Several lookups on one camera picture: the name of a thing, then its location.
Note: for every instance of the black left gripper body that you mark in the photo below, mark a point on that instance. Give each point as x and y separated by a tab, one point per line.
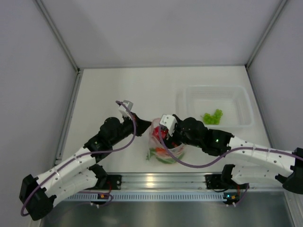
128	127

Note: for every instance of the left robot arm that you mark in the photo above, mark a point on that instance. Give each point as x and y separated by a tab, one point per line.
40	194

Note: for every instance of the fake watermelon slice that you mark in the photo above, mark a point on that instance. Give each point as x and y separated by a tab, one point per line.
166	159

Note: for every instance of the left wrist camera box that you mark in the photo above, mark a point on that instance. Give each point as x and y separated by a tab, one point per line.
125	108

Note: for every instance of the white perforated plastic basket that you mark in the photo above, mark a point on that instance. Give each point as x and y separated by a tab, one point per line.
233	101

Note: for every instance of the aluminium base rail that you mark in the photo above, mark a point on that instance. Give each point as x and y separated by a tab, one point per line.
162	181

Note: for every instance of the grey slotted cable duct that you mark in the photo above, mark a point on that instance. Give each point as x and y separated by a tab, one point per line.
152	196

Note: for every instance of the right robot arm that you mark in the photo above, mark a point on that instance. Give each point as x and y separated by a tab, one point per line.
268	165

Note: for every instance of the orange fake carrot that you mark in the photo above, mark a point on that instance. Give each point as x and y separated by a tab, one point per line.
159	152

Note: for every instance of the green fake grapes bunch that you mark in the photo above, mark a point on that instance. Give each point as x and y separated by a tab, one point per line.
212	119

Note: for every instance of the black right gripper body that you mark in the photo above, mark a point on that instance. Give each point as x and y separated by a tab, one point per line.
179	137

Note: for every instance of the aluminium frame post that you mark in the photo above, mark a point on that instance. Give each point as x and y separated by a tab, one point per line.
267	30
58	36

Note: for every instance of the red fake food piece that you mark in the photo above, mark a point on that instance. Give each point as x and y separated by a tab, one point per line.
157	132

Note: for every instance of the aluminium frame post right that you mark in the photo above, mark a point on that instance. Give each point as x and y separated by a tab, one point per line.
267	30

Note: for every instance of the aluminium frame post left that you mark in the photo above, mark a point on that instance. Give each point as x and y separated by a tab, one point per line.
58	36

